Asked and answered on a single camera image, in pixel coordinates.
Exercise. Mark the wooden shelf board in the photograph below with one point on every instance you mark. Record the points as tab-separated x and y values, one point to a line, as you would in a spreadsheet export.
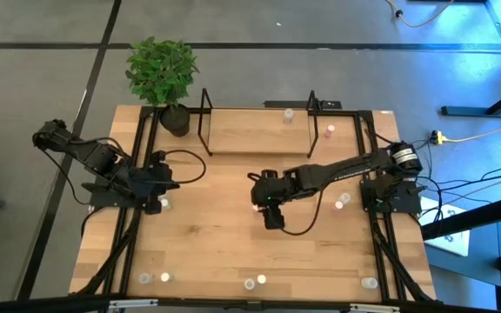
255	130

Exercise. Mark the black table-level camera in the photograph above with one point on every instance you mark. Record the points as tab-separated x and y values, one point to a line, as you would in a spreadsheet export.
253	305

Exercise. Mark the pink pill bottle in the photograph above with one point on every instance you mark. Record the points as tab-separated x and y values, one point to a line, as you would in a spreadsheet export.
329	130
255	208
337	205

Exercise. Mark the black plant pot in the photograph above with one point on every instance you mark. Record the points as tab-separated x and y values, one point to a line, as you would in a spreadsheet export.
174	121

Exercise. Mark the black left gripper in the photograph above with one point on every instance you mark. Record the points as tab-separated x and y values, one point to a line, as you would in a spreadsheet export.
155	182

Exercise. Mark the green leafy plant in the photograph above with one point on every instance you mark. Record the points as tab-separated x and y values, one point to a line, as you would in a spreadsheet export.
161	69

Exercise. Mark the wide white opaque bottle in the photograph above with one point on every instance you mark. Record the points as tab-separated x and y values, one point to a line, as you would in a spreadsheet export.
249	284

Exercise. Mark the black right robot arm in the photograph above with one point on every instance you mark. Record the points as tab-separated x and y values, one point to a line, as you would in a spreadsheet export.
346	167

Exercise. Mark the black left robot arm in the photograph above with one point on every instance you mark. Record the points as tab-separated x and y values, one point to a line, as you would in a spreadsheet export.
98	156

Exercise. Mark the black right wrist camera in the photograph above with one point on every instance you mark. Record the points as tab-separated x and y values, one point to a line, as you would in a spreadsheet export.
273	218

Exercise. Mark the white printed sheet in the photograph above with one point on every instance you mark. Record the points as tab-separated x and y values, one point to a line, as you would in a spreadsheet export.
450	237

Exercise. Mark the black metal shelf leg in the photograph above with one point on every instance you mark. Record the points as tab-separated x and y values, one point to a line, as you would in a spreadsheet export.
202	126

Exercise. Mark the green tinted pill bottle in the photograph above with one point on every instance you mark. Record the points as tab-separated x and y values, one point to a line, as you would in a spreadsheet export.
261	279
165	277

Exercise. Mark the silver metal bracket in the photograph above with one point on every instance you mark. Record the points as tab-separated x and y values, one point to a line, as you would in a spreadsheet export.
133	303
374	308

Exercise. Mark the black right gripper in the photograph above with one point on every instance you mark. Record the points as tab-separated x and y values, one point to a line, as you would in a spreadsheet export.
270	189

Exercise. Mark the black rectangular bar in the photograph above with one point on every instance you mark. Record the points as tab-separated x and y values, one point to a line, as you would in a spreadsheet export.
276	104

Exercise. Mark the yellow power plug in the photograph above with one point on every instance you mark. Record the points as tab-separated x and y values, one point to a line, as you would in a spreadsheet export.
438	138

